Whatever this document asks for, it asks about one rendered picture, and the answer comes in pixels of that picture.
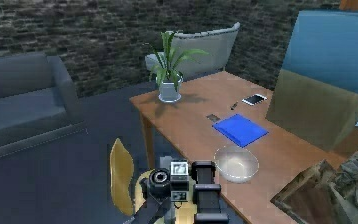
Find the pale grey armchair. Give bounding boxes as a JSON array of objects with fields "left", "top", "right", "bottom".
[{"left": 144, "top": 21, "right": 241, "bottom": 81}]

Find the white smartphone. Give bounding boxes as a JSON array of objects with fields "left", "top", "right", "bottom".
[{"left": 241, "top": 93, "right": 268, "bottom": 107}]

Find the blue book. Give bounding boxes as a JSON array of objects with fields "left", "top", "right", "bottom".
[{"left": 212, "top": 113, "right": 270, "bottom": 149}]

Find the blue and olive box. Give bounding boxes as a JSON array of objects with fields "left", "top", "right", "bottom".
[{"left": 265, "top": 9, "right": 358, "bottom": 152}]

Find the clear glass bowl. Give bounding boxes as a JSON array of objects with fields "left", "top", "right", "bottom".
[{"left": 213, "top": 145, "right": 260, "bottom": 184}]

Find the grey sofa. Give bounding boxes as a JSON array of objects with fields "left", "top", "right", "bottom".
[{"left": 0, "top": 51, "right": 87, "bottom": 162}]

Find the brown open cardboard box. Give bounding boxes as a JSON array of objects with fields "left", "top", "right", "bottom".
[{"left": 270, "top": 149, "right": 358, "bottom": 224}]

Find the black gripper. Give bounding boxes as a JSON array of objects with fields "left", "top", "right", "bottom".
[{"left": 147, "top": 168, "right": 173, "bottom": 201}]

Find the brown wooden table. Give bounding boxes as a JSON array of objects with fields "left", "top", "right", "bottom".
[{"left": 129, "top": 70, "right": 358, "bottom": 224}]

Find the yellow wooden chair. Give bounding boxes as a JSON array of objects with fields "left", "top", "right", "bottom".
[{"left": 109, "top": 137, "right": 199, "bottom": 224}]

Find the green house plant glass pot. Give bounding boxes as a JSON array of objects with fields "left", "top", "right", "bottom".
[{"left": 148, "top": 30, "right": 210, "bottom": 103}]

